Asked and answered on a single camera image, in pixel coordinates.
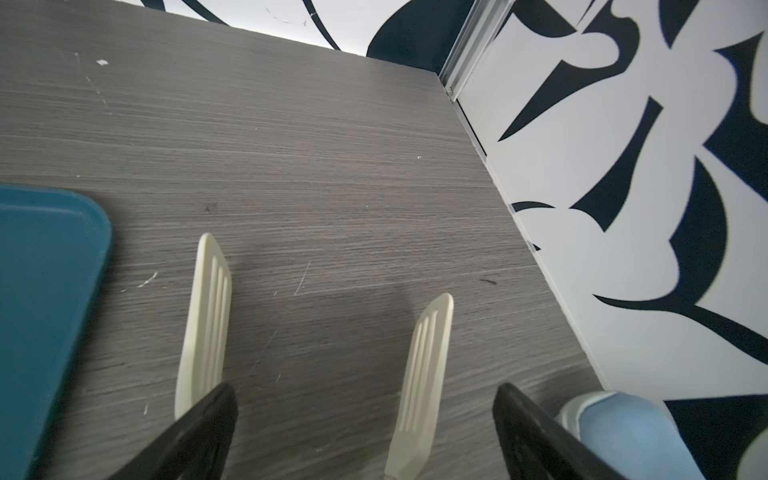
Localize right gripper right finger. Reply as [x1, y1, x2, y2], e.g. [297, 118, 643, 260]
[493, 383, 622, 480]

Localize metal tongs white tips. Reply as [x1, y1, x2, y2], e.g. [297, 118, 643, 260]
[174, 233, 454, 479]

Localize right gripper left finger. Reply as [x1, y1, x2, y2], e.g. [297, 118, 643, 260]
[111, 382, 238, 480]

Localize light blue push button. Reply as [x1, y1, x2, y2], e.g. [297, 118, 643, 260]
[557, 391, 703, 479]

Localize teal tray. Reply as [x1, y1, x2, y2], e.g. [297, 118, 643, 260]
[1, 184, 112, 479]

